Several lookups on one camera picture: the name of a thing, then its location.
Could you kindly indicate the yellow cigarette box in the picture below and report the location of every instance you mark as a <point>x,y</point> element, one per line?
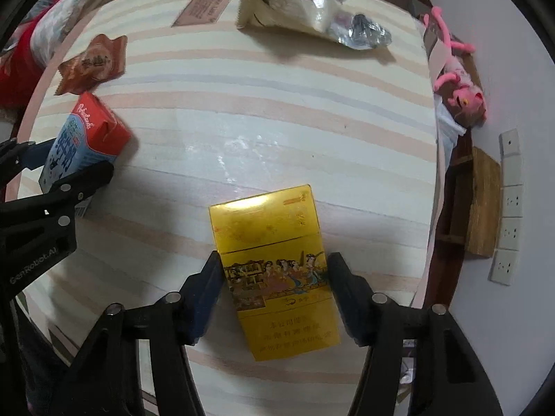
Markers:
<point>269,234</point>

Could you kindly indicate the red blanket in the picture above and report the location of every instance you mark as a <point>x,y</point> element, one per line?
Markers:
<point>17,78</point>

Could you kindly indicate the blue and red milk carton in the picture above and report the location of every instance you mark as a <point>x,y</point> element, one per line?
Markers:
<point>93,134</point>

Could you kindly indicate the wooden stool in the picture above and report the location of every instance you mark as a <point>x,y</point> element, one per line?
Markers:
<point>483,199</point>

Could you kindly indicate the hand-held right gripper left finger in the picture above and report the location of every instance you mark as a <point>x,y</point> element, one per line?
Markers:
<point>203,303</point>

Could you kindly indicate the pink plush toy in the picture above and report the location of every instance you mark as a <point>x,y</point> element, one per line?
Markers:
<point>459,82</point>

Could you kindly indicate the silver foil wrapper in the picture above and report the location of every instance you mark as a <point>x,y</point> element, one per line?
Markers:
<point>360,30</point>

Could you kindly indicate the brown flat card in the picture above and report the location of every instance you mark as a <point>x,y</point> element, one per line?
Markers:
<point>203,6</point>

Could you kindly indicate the brown snack packet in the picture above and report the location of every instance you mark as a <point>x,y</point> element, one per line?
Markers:
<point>93,65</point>

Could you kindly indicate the white wall socket panel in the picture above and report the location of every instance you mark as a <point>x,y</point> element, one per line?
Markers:
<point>509,142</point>
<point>504,267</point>
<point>510,234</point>
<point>512,171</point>
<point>512,201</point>

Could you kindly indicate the striped tablecloth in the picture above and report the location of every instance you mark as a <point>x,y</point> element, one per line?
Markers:
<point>260,117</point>

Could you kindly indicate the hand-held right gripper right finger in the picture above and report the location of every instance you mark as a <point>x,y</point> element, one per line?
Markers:
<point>351,303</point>

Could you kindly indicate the white plastic bag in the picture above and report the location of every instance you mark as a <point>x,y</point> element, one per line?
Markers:
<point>448,138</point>

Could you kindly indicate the crumpled white silver wrapper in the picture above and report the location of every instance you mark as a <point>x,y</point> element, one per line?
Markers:
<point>282,0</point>

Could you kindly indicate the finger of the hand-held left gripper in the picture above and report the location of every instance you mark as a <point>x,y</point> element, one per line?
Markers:
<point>41,154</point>
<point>93,177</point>

